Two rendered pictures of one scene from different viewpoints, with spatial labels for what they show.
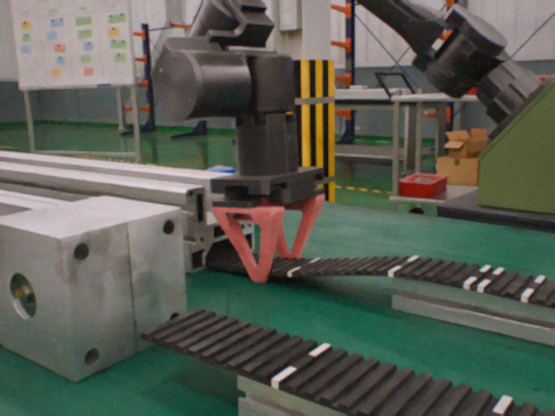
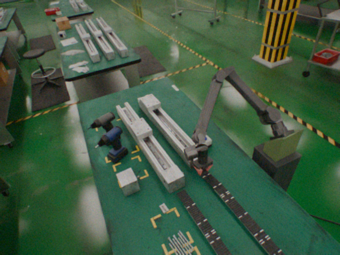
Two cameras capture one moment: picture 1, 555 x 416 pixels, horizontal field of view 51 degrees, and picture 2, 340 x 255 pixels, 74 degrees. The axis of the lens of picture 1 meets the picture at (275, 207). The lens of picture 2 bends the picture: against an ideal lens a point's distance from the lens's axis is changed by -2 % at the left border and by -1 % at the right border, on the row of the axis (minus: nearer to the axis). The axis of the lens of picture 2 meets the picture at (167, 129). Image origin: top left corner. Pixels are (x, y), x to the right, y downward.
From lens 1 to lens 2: 0.97 m
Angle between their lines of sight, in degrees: 38
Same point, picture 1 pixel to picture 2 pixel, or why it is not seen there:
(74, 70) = not seen: outside the picture
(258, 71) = (200, 152)
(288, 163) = (205, 163)
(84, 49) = not seen: outside the picture
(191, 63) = (187, 156)
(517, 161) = (270, 148)
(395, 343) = (209, 199)
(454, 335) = (218, 200)
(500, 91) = (274, 130)
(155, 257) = (180, 181)
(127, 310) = (176, 186)
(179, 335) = (180, 195)
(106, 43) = not seen: outside the picture
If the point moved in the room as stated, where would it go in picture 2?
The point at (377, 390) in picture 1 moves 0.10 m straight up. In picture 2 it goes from (195, 213) to (195, 202)
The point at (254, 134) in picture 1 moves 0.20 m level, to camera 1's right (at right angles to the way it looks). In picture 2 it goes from (199, 159) to (236, 168)
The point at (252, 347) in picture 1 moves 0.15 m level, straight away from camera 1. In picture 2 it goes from (187, 200) to (195, 178)
